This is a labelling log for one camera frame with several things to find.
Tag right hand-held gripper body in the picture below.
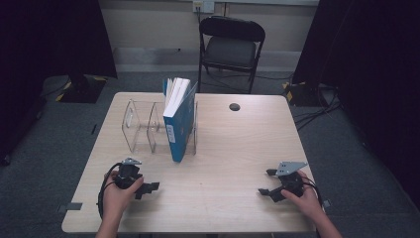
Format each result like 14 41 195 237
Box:
275 161 308 196

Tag white wall outlet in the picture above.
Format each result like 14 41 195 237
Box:
192 0 216 14

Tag black curtain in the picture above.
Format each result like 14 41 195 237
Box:
291 0 420 209
0 0 119 160

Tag person's right hand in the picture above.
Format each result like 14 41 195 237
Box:
280 171 323 221

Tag left hand-held gripper black cable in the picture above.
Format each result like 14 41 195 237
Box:
96 162 125 221

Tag black floor cables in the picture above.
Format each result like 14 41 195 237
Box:
207 69 343 132

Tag blue paperback book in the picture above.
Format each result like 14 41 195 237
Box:
161 77 199 164

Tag black folding chair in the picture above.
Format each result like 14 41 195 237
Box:
197 15 266 94

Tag person's left hand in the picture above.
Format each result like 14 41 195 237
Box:
102 176 146 219

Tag clear acrylic book rack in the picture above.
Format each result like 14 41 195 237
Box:
121 98 199 157

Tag black stand base yellow tape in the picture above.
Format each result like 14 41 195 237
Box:
282 80 323 107
54 74 108 104

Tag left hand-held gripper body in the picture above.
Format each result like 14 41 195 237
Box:
113 157 143 190

